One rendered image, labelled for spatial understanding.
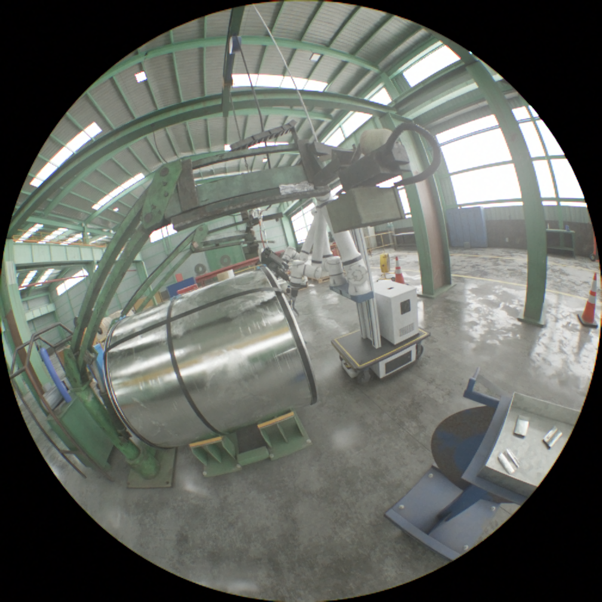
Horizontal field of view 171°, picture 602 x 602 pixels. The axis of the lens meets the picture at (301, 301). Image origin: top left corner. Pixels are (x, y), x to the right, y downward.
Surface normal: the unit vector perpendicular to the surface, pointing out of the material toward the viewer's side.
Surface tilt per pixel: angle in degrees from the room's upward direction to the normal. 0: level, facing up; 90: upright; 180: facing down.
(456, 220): 90
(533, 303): 90
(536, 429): 0
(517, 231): 90
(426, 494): 0
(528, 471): 0
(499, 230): 90
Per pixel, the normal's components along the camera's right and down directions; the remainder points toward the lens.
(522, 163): -0.91, 0.32
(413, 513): -0.25, -0.93
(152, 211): 0.17, 0.23
